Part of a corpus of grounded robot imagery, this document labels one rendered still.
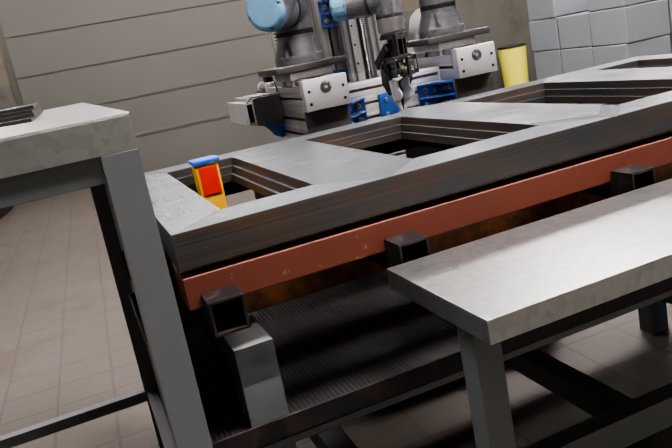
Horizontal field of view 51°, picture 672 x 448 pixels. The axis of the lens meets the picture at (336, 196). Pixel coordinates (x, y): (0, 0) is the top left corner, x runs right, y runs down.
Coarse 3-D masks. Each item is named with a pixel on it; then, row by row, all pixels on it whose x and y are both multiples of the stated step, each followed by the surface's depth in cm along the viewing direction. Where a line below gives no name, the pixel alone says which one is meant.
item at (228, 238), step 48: (528, 96) 192; (576, 96) 181; (624, 96) 166; (336, 144) 173; (528, 144) 117; (576, 144) 120; (336, 192) 105; (384, 192) 108; (432, 192) 111; (192, 240) 98; (240, 240) 101; (288, 240) 103
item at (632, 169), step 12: (420, 144) 190; (432, 144) 186; (444, 144) 182; (408, 156) 196; (420, 156) 189; (624, 168) 124; (636, 168) 122; (648, 168) 120; (612, 180) 124; (624, 180) 121; (636, 180) 125; (648, 180) 122; (588, 192) 130; (600, 192) 127; (612, 192) 124; (624, 192) 122
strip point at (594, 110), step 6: (588, 108) 136; (594, 108) 134; (600, 108) 133; (564, 114) 134; (570, 114) 133; (576, 114) 132; (582, 114) 130; (588, 114) 129; (594, 114) 128; (540, 120) 133; (546, 120) 131; (552, 120) 130
